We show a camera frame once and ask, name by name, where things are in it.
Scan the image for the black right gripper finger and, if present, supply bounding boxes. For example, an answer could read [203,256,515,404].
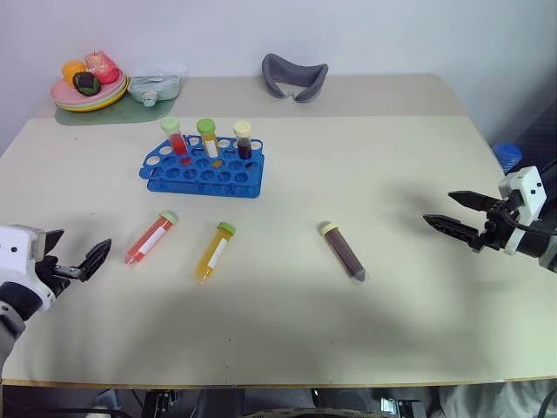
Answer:
[422,213,484,253]
[447,190,502,213]

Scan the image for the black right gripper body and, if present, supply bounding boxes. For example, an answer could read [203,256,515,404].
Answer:
[480,193,524,253]

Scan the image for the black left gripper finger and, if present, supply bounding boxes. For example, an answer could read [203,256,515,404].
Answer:
[77,238,112,282]
[44,228,65,253]

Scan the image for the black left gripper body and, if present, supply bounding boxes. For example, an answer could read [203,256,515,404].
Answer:
[35,254,84,301]

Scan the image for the red liquid tube, pale-green cap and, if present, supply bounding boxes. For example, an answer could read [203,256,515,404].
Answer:
[159,116,191,167]
[124,210,179,267]

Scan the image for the dark red tube, cream cap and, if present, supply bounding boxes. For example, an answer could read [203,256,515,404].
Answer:
[319,222,367,284]
[232,120,254,169]

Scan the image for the orange liquid tube, green cap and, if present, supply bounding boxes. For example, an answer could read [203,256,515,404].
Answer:
[195,118,225,170]
[194,221,237,285]

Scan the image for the blue test tube rack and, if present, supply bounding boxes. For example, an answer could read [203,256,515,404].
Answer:
[138,134,265,200]

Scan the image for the blue bottle cap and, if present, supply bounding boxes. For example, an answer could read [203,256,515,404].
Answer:
[492,142,524,176]

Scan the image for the dark carbon-pattern panel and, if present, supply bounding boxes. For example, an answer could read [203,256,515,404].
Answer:
[507,102,557,179]

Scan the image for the pale green plate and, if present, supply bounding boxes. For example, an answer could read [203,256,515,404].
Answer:
[52,82,128,111]

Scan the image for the green placemat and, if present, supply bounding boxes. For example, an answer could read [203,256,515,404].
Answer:
[54,93,178,126]

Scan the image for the pink plate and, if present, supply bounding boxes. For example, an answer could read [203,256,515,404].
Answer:
[50,72,128,105]

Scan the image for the yellow plate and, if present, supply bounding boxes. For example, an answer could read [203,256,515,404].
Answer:
[64,80,131,114]

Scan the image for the black and green toy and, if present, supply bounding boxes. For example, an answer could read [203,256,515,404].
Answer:
[71,71,102,96]

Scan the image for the orange toy ball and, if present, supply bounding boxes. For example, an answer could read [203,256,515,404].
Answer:
[61,59,88,84]

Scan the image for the pink toy cake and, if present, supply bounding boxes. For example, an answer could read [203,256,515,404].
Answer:
[84,50,123,85]

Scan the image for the pale blue pouch with cap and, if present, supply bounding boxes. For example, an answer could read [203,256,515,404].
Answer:
[127,64,185,108]

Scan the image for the grey foam face pad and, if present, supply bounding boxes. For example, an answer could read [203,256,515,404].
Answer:
[261,52,330,105]

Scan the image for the dark shapes under table edge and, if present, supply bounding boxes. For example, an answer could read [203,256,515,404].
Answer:
[0,381,557,418]

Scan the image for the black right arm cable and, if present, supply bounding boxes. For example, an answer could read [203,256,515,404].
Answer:
[500,207,557,237]

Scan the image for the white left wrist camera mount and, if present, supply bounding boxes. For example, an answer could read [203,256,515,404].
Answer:
[0,224,57,313]

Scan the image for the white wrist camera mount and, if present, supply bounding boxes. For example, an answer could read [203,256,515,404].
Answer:
[497,165,547,256]
[0,224,57,313]

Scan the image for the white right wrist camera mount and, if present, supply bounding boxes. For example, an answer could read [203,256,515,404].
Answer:
[497,165,547,256]

